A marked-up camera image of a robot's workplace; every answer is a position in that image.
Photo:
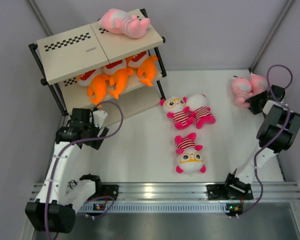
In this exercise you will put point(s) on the white panda plush face down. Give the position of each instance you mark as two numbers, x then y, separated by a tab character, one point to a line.
199	110

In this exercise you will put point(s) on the beige three-tier shelf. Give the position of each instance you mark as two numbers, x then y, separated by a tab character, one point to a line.
63	56

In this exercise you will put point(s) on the white panda plush front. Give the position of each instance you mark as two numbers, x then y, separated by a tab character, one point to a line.
189	155

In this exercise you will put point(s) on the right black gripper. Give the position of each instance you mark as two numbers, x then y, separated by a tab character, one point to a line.
252	100

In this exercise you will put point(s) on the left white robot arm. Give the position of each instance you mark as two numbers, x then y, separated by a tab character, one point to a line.
67	186

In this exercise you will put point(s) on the orange shark plush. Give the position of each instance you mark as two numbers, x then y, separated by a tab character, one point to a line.
145	66
119	74
96	82

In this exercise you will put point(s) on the white panda plush with glasses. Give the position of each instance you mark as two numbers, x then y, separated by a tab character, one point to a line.
176	110

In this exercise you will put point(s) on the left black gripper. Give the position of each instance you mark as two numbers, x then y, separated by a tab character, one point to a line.
91	124

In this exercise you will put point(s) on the aluminium mounting rail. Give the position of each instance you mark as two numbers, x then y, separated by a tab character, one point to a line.
196	191

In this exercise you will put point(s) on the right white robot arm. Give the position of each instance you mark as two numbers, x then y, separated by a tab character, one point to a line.
277	133

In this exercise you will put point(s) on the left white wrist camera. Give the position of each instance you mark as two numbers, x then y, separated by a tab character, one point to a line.
99	117

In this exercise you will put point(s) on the white slotted cable duct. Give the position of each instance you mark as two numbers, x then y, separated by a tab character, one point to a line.
164	207

